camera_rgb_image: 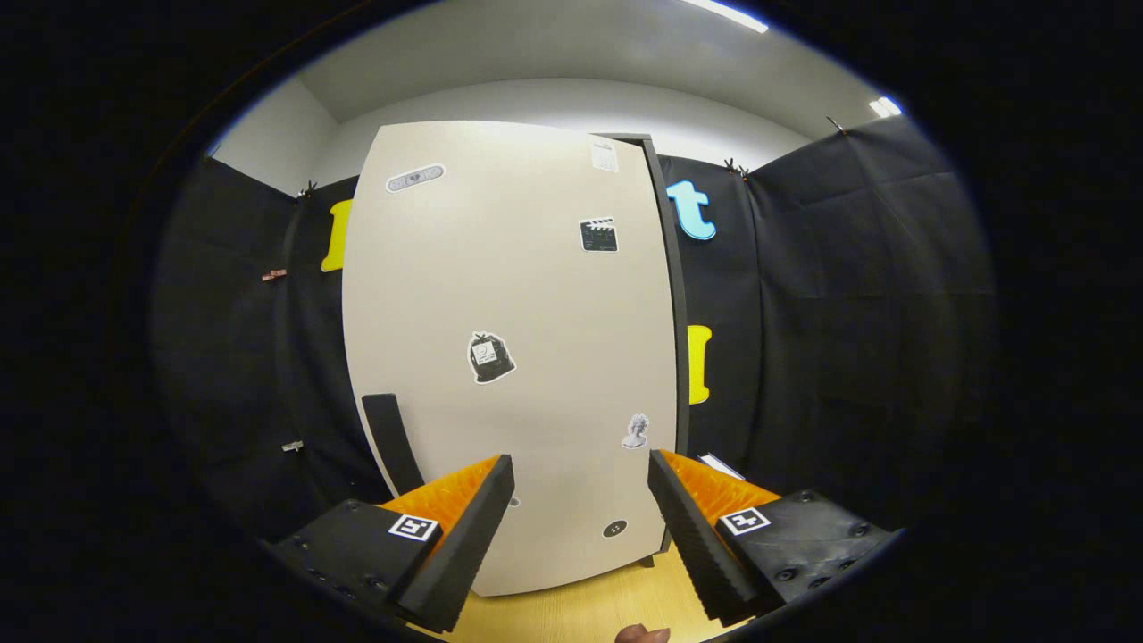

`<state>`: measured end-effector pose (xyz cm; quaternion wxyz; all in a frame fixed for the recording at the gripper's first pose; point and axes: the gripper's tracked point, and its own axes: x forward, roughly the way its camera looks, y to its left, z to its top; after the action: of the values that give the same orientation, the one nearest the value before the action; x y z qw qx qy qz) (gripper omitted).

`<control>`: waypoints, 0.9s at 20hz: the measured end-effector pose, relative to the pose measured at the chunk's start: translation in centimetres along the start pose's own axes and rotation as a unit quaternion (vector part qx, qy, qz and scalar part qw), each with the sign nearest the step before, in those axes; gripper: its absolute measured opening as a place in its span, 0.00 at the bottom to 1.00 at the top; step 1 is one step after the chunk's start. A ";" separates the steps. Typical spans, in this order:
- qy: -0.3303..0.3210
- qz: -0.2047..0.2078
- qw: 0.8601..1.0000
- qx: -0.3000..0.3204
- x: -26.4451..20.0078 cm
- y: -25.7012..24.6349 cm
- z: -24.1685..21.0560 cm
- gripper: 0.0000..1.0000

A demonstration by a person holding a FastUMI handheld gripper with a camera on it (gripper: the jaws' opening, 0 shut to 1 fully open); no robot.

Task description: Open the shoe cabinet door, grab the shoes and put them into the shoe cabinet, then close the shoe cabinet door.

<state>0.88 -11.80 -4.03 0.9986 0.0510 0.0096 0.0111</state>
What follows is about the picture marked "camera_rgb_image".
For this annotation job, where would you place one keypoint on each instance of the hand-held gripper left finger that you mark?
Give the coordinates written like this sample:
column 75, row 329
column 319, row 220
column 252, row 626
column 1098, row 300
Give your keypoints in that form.
column 464, row 545

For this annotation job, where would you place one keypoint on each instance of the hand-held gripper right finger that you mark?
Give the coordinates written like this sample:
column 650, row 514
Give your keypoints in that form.
column 696, row 545

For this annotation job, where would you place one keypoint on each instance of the beige shoe cabinet door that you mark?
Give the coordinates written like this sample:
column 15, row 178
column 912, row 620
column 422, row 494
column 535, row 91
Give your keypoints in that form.
column 536, row 313

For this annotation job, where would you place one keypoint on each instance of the book with white spine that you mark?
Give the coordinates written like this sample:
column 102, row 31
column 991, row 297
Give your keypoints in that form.
column 721, row 466

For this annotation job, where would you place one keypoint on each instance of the black backdrop cloth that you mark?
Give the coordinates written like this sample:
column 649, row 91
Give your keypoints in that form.
column 848, row 313

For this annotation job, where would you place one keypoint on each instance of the black cloth clamp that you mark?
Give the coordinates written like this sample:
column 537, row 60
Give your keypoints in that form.
column 836, row 126
column 737, row 168
column 308, row 189

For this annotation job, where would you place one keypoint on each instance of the short ceiling light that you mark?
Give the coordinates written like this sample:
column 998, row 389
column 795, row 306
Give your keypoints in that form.
column 886, row 107

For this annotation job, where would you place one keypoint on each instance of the long ceiling light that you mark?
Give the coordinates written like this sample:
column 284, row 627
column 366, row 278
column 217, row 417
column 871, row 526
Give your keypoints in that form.
column 728, row 15

